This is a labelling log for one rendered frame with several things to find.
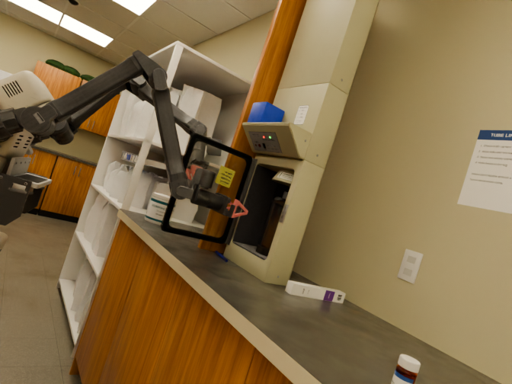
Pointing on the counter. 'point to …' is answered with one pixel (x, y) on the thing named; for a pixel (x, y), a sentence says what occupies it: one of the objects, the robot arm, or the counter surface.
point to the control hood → (294, 138)
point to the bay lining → (257, 206)
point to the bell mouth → (284, 177)
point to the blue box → (265, 113)
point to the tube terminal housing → (303, 172)
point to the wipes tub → (157, 208)
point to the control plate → (265, 141)
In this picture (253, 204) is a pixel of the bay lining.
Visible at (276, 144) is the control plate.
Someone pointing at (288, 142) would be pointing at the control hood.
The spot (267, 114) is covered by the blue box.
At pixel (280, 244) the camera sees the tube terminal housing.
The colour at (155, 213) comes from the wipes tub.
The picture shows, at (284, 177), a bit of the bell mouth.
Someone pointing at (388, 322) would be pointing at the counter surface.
